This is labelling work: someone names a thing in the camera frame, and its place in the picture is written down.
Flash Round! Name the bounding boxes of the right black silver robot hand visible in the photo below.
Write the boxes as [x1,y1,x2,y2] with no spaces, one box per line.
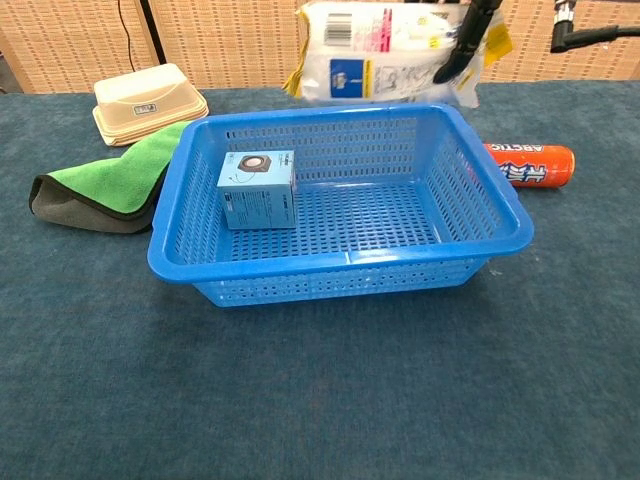
[432,0,504,85]

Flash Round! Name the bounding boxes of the blue perforated plastic basket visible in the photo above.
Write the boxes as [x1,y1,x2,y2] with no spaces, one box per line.
[146,103,535,308]

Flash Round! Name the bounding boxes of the light blue cardboard box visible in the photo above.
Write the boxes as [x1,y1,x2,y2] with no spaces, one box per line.
[216,149,297,230]

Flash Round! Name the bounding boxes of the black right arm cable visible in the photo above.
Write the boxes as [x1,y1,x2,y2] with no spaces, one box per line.
[549,0,640,54]

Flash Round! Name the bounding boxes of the orange drink can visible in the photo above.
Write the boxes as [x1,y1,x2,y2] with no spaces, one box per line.
[482,143,576,190]

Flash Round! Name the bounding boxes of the black tripod stand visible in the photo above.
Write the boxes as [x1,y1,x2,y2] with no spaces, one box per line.
[138,0,166,66]

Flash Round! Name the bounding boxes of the bamboo folding screen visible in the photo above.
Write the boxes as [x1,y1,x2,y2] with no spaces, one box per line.
[0,0,640,95]

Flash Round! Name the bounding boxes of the beige plastic lunch box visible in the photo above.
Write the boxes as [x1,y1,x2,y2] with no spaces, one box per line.
[92,63,210,148]

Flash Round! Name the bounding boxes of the green microfiber cloth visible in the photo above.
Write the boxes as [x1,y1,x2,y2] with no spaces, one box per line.
[28,120,191,235]

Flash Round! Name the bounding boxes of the thin black hanging cable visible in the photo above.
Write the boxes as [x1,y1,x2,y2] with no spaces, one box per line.
[117,0,134,74]

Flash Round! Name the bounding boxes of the dark teal table carpet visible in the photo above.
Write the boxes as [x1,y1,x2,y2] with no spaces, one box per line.
[0,79,640,480]

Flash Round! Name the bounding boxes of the white wet wipes packet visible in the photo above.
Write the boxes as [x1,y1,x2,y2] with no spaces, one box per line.
[282,0,514,109]

